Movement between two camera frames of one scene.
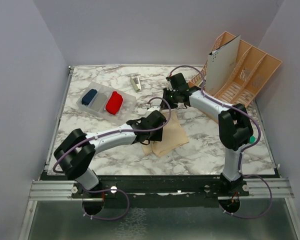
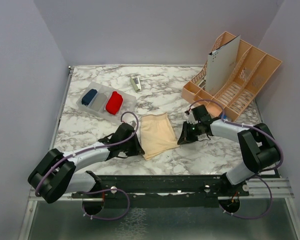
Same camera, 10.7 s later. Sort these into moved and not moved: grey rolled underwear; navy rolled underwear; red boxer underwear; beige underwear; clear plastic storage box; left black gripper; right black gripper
Moved: beige underwear; right black gripper; left black gripper
Not moved: grey rolled underwear; navy rolled underwear; clear plastic storage box; red boxer underwear
